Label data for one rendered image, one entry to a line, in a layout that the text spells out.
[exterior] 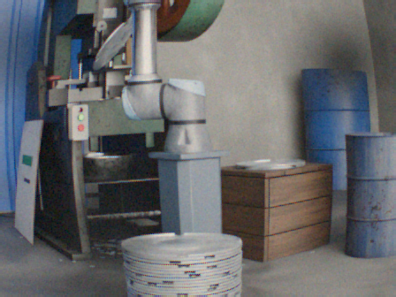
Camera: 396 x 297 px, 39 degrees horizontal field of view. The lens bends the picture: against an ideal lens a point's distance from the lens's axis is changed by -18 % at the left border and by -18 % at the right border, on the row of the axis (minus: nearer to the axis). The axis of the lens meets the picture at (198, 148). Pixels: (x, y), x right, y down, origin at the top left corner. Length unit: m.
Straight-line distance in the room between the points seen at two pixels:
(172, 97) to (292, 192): 0.65
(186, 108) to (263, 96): 2.75
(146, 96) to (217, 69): 2.49
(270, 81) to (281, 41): 0.38
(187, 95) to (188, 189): 0.29
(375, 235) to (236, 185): 0.68
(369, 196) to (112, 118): 1.12
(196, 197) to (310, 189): 0.63
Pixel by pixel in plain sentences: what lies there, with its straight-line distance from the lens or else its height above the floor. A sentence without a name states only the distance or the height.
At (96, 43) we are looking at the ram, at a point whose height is 0.91.
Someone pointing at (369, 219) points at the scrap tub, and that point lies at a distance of 2.25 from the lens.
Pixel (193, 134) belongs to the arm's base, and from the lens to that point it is 2.05.
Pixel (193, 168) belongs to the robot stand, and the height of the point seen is 0.40.
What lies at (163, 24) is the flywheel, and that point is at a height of 1.01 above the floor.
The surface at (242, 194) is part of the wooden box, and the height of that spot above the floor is 0.26.
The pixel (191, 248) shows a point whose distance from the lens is 1.49.
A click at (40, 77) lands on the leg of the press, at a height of 0.80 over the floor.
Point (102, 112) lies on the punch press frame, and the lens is 2.60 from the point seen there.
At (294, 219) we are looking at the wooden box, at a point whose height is 0.15.
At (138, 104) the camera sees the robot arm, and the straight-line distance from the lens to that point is 2.10.
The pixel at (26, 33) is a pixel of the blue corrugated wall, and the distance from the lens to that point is 3.92.
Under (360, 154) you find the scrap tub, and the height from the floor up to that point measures 0.41.
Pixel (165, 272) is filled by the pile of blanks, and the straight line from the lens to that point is 1.42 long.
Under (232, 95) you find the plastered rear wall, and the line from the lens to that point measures 4.61.
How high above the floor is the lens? 0.57
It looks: 3 degrees down
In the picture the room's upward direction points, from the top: 2 degrees counter-clockwise
